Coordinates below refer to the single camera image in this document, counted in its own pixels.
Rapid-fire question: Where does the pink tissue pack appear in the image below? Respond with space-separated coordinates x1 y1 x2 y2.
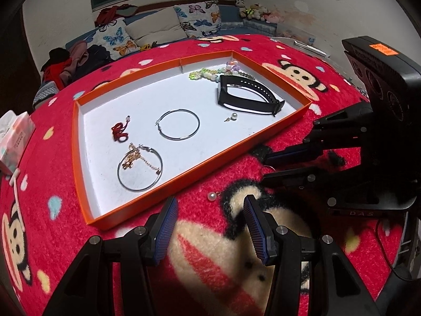
0 110 36 176

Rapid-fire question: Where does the group of plush toys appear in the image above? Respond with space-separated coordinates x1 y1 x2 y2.
239 3 282 24

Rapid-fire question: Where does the orange cardboard tray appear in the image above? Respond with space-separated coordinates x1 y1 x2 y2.
72 50 312 231

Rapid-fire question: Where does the butterfly print pillow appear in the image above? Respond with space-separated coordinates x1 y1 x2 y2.
88 19 141 61
174 1 222 39

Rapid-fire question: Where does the pastel white beaded bracelet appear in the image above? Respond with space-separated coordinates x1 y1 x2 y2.
204 67 227 83

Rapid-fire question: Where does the silver hoop earring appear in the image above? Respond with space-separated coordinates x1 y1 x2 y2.
118 146 164 192
155 108 201 141

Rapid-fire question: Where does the red knotted string bracelet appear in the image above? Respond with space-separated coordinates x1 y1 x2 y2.
111 115 132 143

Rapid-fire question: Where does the black watch band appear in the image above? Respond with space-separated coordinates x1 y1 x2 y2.
216 74 286 118

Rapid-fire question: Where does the clear plastic storage box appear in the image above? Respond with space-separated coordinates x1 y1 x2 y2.
243 19 318 45

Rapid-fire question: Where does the white flat box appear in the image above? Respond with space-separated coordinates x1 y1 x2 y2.
293 39 331 58

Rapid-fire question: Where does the black cable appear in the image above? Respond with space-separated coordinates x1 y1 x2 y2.
375 219 421 282

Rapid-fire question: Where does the pile of clothes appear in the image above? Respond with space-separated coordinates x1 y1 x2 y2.
41 39 114 84

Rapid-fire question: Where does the gold chain necklace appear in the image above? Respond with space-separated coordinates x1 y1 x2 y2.
121 143 162 175

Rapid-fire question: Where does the grey patterned cloth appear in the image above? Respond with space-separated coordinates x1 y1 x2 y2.
32 82 60 109

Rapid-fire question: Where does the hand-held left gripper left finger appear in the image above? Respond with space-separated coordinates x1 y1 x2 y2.
43 196 180 316

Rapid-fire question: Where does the red monkey print blanket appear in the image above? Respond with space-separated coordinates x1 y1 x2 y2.
0 33 406 316

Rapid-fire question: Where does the blue sofa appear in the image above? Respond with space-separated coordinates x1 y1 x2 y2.
64 4 245 60

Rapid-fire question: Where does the beige pillow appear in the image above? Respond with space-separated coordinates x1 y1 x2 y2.
124 15 187 47

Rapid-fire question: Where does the green yellow beaded bracelet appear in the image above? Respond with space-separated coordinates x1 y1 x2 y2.
189 68 219 81

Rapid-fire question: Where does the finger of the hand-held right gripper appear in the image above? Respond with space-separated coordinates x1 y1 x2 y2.
261 164 366 205
263 102 374 168

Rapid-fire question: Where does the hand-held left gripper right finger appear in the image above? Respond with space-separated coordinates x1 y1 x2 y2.
243 195 382 316

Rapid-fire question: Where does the red garment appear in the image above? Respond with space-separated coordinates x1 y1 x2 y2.
95 3 139 27

